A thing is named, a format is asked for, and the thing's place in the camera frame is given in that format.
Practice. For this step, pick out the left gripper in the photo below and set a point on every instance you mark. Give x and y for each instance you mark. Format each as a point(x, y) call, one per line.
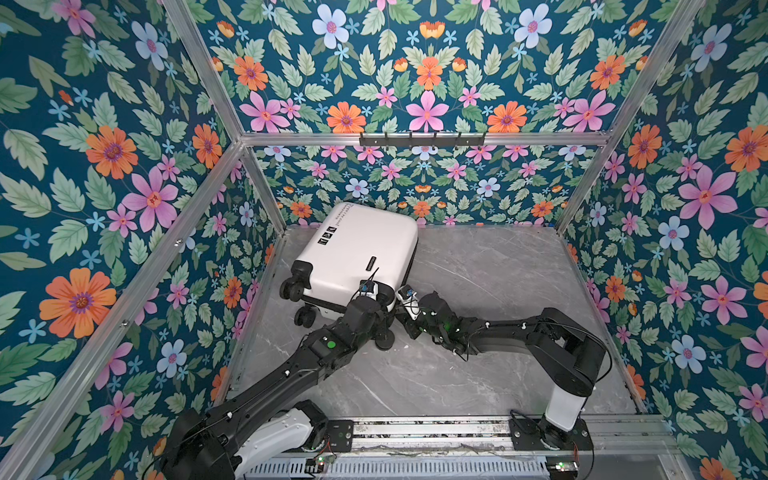
point(384, 321)

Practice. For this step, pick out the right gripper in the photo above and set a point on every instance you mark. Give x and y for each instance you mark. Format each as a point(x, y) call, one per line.
point(409, 326)

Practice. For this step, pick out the white black suitcase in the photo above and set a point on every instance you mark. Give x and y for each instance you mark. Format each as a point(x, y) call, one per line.
point(354, 243)

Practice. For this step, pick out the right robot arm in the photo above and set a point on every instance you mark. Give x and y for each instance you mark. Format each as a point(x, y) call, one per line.
point(570, 355)

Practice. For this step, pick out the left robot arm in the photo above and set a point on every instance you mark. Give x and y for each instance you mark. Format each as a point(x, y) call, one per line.
point(207, 445)

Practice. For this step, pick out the metal hook bar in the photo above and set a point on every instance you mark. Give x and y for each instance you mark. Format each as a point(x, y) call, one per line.
point(411, 139)

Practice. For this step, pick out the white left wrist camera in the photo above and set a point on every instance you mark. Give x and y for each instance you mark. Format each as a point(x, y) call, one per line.
point(368, 289)

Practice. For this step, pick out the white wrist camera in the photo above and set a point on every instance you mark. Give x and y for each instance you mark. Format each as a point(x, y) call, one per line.
point(408, 299)
point(368, 289)

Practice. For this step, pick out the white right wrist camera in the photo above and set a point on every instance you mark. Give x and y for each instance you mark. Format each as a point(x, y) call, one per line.
point(408, 299)

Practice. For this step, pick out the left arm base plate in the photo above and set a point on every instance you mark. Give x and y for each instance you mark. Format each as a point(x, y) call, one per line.
point(333, 436)

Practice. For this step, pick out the aluminium mounting rail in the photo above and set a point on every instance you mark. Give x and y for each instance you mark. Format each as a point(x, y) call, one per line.
point(628, 435)

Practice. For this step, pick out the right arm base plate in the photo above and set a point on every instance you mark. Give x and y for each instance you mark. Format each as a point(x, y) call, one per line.
point(537, 434)

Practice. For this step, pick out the white perforated cable tray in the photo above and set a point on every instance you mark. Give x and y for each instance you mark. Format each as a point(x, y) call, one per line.
point(400, 468)

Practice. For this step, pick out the aluminium frame cage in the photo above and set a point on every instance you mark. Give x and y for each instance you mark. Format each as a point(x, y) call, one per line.
point(135, 233)

